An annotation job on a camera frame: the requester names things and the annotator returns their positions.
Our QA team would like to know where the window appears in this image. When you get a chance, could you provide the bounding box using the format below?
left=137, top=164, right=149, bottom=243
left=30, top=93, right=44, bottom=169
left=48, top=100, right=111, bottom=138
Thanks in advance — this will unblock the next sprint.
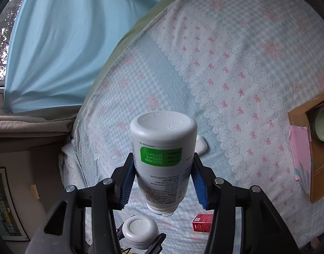
left=0, top=0, right=26, bottom=110

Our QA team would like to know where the cardboard box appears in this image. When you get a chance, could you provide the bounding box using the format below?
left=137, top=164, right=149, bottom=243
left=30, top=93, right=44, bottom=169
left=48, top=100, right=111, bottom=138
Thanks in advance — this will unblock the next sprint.
left=288, top=87, right=324, bottom=204

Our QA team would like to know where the small red box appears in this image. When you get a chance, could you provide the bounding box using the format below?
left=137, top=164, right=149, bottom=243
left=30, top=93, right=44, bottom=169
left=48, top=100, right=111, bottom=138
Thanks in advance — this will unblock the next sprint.
left=192, top=213, right=214, bottom=233

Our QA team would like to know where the grey-brown curtain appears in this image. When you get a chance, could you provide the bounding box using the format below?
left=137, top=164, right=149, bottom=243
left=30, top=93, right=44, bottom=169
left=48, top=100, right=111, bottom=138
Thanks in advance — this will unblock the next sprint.
left=0, top=106, right=80, bottom=154

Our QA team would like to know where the small white plastic object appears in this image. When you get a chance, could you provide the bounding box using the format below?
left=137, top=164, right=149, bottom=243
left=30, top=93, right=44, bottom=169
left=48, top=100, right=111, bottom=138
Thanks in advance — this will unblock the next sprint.
left=195, top=135, right=207, bottom=154

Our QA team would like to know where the light blue cloth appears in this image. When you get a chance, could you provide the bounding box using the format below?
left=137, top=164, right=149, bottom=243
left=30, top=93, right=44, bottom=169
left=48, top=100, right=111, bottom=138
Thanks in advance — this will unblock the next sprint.
left=4, top=0, right=165, bottom=114

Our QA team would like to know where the crumpled white cloth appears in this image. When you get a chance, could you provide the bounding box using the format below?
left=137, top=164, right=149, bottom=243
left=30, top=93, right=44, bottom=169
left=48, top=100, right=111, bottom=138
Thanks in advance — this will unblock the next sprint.
left=61, top=135, right=85, bottom=191

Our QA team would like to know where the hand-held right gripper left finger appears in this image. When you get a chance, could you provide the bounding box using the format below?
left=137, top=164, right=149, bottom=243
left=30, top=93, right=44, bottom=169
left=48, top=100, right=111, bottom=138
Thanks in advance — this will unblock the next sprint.
left=25, top=152, right=137, bottom=254

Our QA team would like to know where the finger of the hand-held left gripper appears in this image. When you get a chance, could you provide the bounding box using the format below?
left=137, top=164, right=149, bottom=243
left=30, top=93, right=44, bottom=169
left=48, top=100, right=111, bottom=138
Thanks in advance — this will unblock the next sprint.
left=145, top=233, right=167, bottom=254
left=115, top=221, right=125, bottom=240

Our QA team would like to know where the white round jar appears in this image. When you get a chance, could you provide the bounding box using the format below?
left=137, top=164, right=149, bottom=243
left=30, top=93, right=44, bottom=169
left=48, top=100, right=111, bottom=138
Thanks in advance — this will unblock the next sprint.
left=122, top=215, right=160, bottom=249

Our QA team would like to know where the framed wall poster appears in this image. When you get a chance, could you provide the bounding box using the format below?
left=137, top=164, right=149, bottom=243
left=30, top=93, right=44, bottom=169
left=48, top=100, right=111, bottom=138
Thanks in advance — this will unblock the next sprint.
left=0, top=167, right=30, bottom=242

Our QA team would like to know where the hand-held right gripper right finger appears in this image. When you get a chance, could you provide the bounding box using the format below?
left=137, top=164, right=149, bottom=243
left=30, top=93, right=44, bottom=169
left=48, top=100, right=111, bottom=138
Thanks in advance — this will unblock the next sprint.
left=192, top=152, right=300, bottom=254

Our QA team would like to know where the white bottle green label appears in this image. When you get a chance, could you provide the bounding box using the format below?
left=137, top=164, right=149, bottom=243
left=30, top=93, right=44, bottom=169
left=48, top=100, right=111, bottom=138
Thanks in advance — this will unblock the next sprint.
left=129, top=112, right=198, bottom=217

